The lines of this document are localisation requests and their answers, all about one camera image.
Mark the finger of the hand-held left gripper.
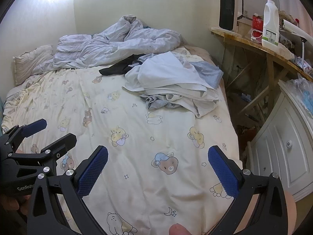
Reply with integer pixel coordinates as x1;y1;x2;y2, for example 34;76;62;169
0;119;48;153
7;133;78;178

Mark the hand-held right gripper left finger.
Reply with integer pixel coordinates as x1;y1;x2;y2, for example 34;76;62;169
26;145;109;235

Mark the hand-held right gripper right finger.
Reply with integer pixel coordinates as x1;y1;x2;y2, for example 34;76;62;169
207;145;288;235

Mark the white cartoon print T-shirt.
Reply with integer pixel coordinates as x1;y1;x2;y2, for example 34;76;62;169
122;51;208;96

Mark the person's left hand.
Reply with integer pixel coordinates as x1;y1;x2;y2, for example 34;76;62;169
0;195;30;216

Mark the white cabinet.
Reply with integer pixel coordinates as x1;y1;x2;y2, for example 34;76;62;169
247;80;313;202

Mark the cream bear print blanket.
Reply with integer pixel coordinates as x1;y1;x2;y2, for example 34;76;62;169
0;45;245;235

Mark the beige pillow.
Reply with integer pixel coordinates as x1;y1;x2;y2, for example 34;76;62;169
13;44;55;86

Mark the person's right leg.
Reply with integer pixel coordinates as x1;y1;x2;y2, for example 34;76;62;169
247;190;298;235

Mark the black garment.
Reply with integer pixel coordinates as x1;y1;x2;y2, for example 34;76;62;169
98;54;145;77

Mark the grey heathered top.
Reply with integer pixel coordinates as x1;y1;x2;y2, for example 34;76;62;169
139;61;223;110

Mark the grey white crumpled duvet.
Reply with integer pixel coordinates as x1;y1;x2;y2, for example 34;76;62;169
52;15;189;70

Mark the clear plastic bag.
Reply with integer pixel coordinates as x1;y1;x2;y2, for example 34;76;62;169
286;77;313;118

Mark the wooden desk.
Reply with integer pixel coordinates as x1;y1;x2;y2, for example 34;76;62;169
210;28;313;128

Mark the wooden box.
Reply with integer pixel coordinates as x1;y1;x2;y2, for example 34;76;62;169
236;17;253;33

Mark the red box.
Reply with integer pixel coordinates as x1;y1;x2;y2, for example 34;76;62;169
252;15;264;30

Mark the white plastic jug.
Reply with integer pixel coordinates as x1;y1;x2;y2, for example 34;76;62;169
262;0;281;48

